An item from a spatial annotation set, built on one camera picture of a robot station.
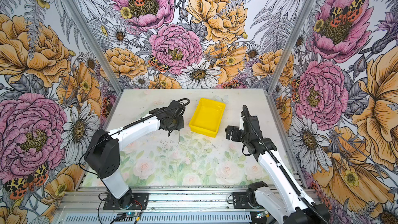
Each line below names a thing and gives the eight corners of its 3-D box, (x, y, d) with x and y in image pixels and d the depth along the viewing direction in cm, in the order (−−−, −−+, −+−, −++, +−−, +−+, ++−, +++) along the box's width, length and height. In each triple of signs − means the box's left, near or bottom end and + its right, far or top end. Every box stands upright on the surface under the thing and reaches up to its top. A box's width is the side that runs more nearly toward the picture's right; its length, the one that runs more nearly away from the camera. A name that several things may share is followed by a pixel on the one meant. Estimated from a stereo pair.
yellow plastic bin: (187, 132, 100) (186, 126, 95) (200, 103, 116) (200, 96, 111) (215, 140, 97) (216, 134, 92) (224, 108, 113) (225, 102, 108)
